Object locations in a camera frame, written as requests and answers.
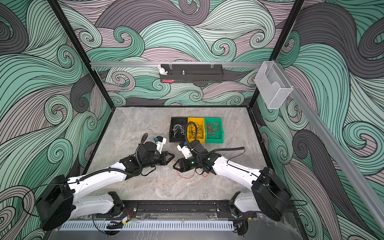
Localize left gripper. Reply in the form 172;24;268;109
142;151;176;170

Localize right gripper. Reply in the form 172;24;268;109
171;155;203;173

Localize red black white cables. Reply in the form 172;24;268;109
172;158;211;180

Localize black cable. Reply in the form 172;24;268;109
188;121;205;140

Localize white cable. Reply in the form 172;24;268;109
170;123;187;139

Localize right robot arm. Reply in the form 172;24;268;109
174;134;308;221

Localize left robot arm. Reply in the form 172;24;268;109
36;134;175;231

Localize green plastic bin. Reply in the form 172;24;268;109
205;118;224;144

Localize black plastic bin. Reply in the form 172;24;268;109
169;117;188;143

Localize yellow plastic bin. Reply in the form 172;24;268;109
187;118;206;143

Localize white rabbit figurine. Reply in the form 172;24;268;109
158;65;168;75

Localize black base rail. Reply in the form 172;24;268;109
98;200;296;220

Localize white slotted cable duct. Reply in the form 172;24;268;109
60;220;235;232

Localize black wall shelf tray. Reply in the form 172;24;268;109
159;65;224;86

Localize aluminium wall rail back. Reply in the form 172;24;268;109
90;61;262;69

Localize aluminium wall rail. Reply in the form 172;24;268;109
274;61;384;229
90;61;262;69

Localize clear acrylic wall holder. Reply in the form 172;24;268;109
255;61;293;110

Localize aluminium wall rail right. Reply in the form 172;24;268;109
274;61;384;229

